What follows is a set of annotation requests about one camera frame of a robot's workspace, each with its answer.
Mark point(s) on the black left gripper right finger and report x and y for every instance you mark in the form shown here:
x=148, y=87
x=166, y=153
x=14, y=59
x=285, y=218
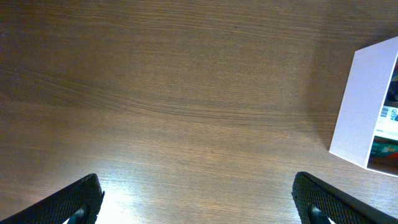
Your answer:
x=319, y=202

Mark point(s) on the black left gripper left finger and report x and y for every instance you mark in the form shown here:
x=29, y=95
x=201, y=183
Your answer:
x=79, y=202

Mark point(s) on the green red toothpaste tube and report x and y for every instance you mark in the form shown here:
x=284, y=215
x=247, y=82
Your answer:
x=384, y=150

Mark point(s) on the green white soap box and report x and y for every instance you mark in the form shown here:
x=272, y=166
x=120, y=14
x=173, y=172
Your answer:
x=386, y=126

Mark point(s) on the white cardboard box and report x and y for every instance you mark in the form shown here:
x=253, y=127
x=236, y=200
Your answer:
x=361, y=107

